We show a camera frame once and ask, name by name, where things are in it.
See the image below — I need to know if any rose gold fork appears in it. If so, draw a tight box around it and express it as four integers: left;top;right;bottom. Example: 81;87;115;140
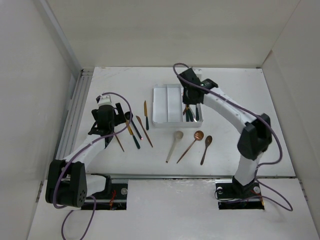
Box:
114;135;125;152

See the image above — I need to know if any dark wooden spoon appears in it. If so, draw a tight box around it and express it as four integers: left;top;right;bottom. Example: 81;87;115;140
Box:
200;135;213;166

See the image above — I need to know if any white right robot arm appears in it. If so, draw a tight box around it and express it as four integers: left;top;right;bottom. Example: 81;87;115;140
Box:
177;68;272;199

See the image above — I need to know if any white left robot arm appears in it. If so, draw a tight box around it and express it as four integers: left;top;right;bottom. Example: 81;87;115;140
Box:
45;102;126;209

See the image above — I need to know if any black spoon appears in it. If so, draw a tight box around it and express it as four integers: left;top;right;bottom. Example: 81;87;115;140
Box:
124;111;143;140

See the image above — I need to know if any rose gold knife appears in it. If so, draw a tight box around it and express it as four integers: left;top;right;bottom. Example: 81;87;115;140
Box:
135;115;154;148

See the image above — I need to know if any white three-compartment tray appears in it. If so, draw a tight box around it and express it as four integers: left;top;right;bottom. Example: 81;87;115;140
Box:
152;84;203;128

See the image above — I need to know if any rose gold spoon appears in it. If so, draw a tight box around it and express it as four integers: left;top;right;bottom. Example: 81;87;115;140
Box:
176;130;204;164

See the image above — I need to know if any light wooden spoon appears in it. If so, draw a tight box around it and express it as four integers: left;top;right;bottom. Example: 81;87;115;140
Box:
165;130;184;163

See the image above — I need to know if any gold knife green handle left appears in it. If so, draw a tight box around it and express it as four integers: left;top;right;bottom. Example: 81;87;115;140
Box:
126;120;141;149

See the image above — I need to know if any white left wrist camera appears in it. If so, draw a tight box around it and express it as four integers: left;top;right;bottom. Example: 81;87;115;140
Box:
96;94;112;107

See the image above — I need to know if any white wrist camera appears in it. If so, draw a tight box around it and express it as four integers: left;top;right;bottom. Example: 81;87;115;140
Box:
192;68;202;79
96;94;112;107

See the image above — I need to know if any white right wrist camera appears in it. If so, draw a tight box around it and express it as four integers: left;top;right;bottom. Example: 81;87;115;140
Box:
192;68;202;79

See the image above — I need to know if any gold knife green handle upright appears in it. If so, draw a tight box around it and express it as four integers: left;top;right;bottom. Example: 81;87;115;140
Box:
143;100;150;131

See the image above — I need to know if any aluminium rail left side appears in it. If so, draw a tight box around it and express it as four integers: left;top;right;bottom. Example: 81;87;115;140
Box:
54;68;94;159

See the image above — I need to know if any aluminium rail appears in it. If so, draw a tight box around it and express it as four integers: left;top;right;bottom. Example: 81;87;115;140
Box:
86;172;296;181
54;68;94;159

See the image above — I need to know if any aluminium rail front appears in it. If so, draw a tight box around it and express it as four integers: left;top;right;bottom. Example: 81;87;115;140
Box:
86;172;296;181

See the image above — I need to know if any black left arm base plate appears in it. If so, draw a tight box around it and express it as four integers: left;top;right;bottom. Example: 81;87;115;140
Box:
81;175;129;211

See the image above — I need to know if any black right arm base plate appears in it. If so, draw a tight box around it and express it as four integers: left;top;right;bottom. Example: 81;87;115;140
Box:
214;182;265;210

